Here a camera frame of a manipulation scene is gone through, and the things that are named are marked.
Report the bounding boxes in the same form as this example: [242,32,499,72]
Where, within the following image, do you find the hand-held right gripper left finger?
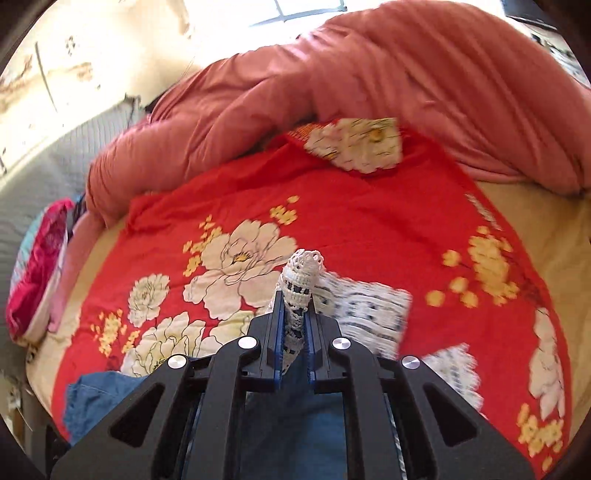
[50,291,284,480]

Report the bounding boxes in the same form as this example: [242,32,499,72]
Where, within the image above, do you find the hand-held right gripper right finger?
[305,295,536,480]

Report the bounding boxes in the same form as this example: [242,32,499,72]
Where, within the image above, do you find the blue denim pants lace trim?
[64,248,485,480]

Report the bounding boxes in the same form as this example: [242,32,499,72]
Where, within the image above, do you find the red floral blanket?
[51,117,574,477]

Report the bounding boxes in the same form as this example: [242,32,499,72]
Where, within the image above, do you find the light pink cloth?
[48,213,108,334]

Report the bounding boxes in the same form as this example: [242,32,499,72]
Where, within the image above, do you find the magenta floral pillow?
[6,198,75,343]

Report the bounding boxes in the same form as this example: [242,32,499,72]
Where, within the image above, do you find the grey quilted headboard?
[0,99,140,347]

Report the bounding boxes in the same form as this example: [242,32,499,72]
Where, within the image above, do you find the salmon pink duvet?
[85,0,591,228]

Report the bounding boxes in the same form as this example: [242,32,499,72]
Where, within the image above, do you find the window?
[249,0,385,29]

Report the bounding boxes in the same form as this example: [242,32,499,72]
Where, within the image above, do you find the blossom wall painting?
[0,0,204,174]

